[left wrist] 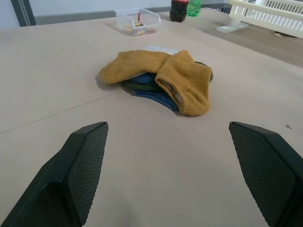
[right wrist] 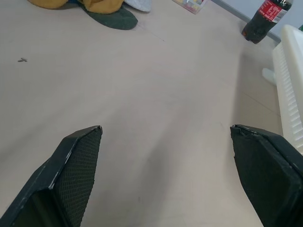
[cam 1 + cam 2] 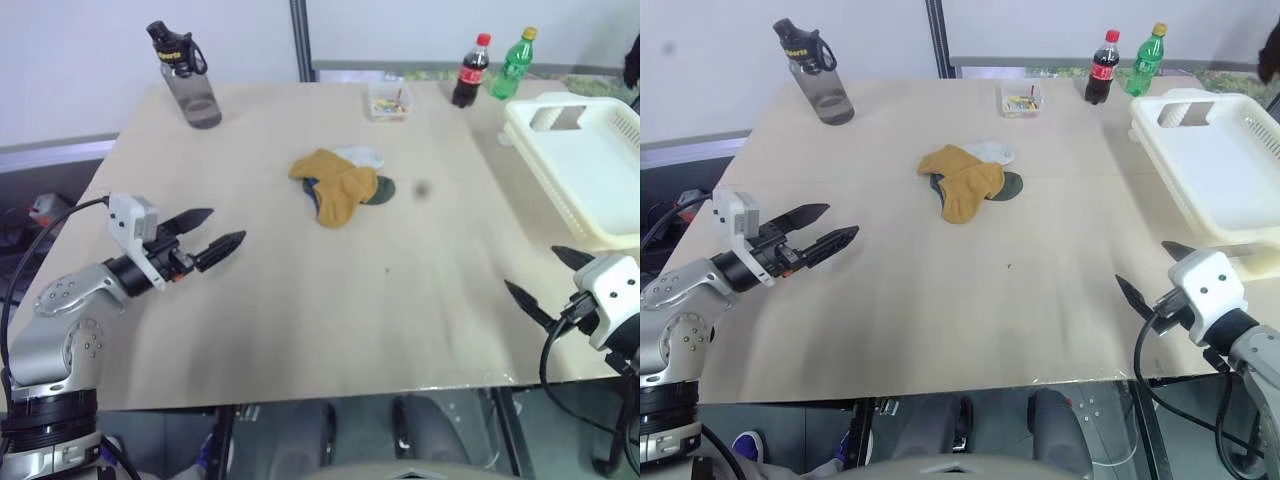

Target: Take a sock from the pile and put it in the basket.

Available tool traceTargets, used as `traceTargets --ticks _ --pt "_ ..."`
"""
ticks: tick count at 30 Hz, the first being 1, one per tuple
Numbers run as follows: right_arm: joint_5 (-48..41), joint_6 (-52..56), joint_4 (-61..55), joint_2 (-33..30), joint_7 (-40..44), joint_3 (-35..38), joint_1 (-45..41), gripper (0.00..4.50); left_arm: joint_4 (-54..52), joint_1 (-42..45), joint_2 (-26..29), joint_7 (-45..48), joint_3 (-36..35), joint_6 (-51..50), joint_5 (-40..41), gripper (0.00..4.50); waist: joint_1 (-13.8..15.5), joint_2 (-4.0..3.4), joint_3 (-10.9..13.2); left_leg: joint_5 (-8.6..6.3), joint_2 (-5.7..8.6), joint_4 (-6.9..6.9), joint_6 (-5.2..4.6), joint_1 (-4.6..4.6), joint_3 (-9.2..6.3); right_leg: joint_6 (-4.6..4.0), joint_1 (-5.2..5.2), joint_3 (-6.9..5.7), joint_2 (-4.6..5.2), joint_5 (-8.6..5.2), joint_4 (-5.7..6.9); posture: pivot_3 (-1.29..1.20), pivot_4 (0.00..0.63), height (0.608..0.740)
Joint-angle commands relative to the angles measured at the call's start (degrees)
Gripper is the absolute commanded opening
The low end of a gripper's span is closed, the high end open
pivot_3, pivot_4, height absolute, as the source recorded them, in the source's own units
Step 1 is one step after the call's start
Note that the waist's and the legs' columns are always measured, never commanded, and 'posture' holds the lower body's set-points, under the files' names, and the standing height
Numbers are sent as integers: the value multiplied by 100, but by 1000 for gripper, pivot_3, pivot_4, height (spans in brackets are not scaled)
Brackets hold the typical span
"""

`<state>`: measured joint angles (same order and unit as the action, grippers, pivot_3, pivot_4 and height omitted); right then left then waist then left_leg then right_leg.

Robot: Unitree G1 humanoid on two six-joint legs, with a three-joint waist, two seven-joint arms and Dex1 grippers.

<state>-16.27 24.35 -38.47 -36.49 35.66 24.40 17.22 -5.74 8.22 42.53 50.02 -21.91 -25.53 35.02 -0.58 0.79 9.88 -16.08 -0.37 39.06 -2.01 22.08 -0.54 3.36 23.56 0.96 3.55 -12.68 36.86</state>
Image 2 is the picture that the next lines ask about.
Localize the clear plastic box colourful bits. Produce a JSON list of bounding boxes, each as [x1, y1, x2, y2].
[[172, 0, 209, 15]]

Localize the light grey sock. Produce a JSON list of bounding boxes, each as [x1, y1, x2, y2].
[[123, 0, 152, 13]]

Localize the white plastic basket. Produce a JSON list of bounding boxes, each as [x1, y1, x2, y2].
[[272, 24, 303, 152]]

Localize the dark green sock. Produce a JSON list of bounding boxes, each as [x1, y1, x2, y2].
[[81, 6, 139, 31]]

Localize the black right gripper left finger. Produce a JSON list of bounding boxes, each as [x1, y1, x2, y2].
[[0, 125, 103, 227]]

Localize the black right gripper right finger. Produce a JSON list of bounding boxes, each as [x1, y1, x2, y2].
[[230, 124, 303, 227]]

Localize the mustard yellow sock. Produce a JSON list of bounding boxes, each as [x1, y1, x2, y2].
[[29, 0, 124, 13]]

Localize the cola bottle red label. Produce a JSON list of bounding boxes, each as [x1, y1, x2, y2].
[[241, 0, 294, 44]]

